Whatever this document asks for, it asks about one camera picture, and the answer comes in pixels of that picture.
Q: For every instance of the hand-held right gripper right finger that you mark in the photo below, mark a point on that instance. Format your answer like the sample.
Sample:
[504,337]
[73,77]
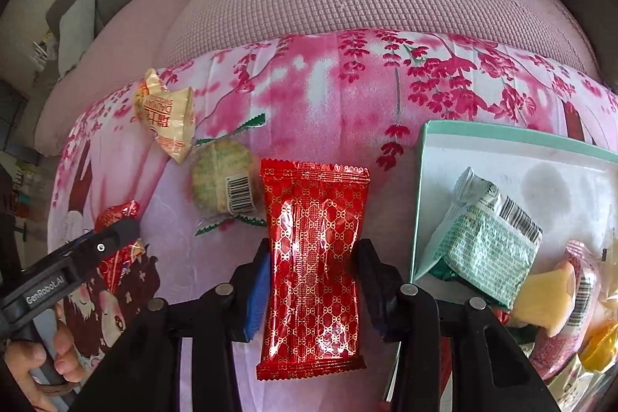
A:
[381,291]

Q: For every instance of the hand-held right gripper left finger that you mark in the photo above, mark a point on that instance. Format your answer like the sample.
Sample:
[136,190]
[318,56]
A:
[256,296]

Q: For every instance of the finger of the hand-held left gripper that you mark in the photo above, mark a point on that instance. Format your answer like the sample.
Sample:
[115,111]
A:
[104,243]

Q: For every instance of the small red candy packet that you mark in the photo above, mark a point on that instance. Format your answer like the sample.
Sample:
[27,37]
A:
[118,211]

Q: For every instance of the red gold-patterned packet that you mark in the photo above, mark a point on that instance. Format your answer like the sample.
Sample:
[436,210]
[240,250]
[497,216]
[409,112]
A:
[314,257]

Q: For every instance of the green foil packet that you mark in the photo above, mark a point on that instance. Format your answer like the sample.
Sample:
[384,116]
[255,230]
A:
[483,243]

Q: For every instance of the clear packet with round bun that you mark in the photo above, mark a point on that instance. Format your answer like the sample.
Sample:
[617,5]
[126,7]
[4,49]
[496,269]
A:
[543,301]

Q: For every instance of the teal shallow cardboard box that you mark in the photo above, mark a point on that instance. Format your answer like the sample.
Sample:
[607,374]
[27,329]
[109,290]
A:
[483,151]

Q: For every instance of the pink snack packet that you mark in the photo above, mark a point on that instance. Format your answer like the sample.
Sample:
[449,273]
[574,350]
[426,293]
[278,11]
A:
[555,351]

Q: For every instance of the yellow soft bread packet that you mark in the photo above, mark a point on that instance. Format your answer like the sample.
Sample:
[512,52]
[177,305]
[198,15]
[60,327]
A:
[601,344]

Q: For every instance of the person's left hand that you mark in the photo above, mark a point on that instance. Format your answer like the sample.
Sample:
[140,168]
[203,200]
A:
[24,363]

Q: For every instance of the clear green-edged round biscuit packet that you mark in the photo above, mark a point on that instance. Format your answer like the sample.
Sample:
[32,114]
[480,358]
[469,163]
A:
[219,173]

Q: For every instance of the cream yellow cake packet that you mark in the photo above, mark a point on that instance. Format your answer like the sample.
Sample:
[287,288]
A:
[166,117]

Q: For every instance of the white pillow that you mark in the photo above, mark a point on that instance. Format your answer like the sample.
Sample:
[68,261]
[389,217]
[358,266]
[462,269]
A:
[77,26]

